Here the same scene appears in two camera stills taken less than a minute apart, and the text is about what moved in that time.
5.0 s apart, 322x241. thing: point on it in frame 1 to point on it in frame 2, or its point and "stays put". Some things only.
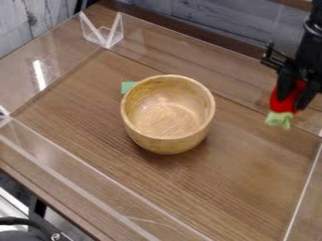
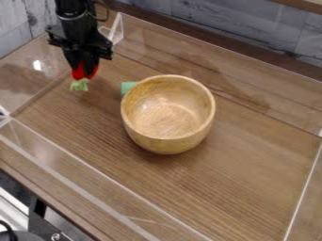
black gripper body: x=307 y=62 to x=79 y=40
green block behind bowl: x=124 y=86 stays put
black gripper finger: x=288 y=78 to x=75 y=56
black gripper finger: x=311 y=88 to x=89 y=59
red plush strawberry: x=282 y=109 to x=80 y=79
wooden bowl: x=167 y=113 stays put
